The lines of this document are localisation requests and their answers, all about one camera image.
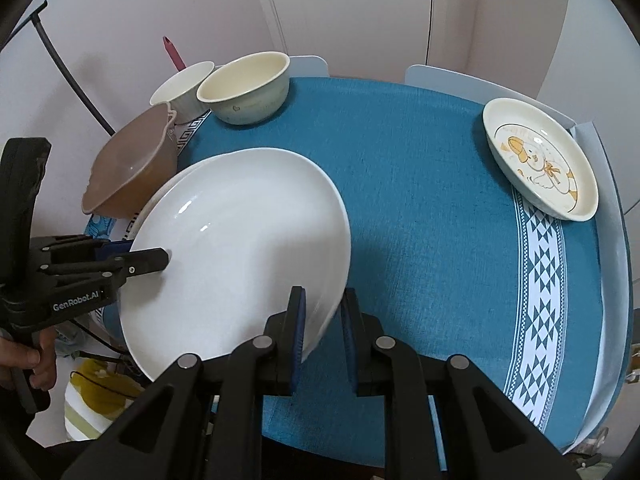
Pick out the cartoon print plate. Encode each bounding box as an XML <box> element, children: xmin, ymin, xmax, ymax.
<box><xmin>482</xmin><ymin>97</ymin><xmax>600</xmax><ymax>222</ymax></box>

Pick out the black cable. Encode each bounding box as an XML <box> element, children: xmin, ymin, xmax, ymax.
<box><xmin>69</xmin><ymin>370</ymin><xmax>132</xmax><ymax>397</ymax></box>

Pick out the person's left hand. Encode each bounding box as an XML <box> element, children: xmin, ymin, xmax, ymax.
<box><xmin>0</xmin><ymin>335</ymin><xmax>58</xmax><ymax>391</ymax></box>

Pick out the cream bowl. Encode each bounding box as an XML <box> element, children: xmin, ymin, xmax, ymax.
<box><xmin>196</xmin><ymin>51</ymin><xmax>291</xmax><ymax>126</ymax></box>

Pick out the white door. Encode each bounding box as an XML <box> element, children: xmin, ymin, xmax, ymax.
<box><xmin>247</xmin><ymin>0</ymin><xmax>436</xmax><ymax>78</ymax></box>

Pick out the small white bowl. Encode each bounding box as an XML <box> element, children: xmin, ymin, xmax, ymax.
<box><xmin>150</xmin><ymin>61</ymin><xmax>216</xmax><ymax>125</ymax></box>

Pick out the brown square plate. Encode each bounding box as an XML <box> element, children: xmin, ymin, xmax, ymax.
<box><xmin>81</xmin><ymin>101</ymin><xmax>180</xmax><ymax>219</ymax></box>

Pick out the pink plastic handle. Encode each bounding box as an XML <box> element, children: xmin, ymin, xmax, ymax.
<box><xmin>162</xmin><ymin>36</ymin><xmax>187</xmax><ymax>72</ymax></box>

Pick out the large white plate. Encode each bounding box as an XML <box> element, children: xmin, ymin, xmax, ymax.
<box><xmin>119</xmin><ymin>152</ymin><xmax>352</xmax><ymax>386</ymax></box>
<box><xmin>131</xmin><ymin>148</ymin><xmax>281</xmax><ymax>241</ymax></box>

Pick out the blue tablecloth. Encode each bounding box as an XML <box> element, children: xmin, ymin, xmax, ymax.
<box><xmin>170</xmin><ymin>76</ymin><xmax>608</xmax><ymax>471</ymax></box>

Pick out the white chair back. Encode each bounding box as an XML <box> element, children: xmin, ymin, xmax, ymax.
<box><xmin>287</xmin><ymin>55</ymin><xmax>331</xmax><ymax>81</ymax></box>

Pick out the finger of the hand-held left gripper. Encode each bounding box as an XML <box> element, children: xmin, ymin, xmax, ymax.
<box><xmin>30</xmin><ymin>233</ymin><xmax>134</xmax><ymax>265</ymax></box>
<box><xmin>40</xmin><ymin>247</ymin><xmax>171</xmax><ymax>290</ymax></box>

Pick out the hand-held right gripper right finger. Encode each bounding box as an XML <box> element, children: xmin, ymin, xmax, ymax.
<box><xmin>340</xmin><ymin>287</ymin><xmax>566</xmax><ymax>480</ymax></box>

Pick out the black curved tube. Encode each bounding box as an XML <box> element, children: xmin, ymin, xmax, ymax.
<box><xmin>7</xmin><ymin>1</ymin><xmax>117</xmax><ymax>137</ymax></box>

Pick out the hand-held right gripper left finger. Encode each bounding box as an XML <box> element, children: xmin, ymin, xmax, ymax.
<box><xmin>60</xmin><ymin>286</ymin><xmax>307</xmax><ymax>480</ymax></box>

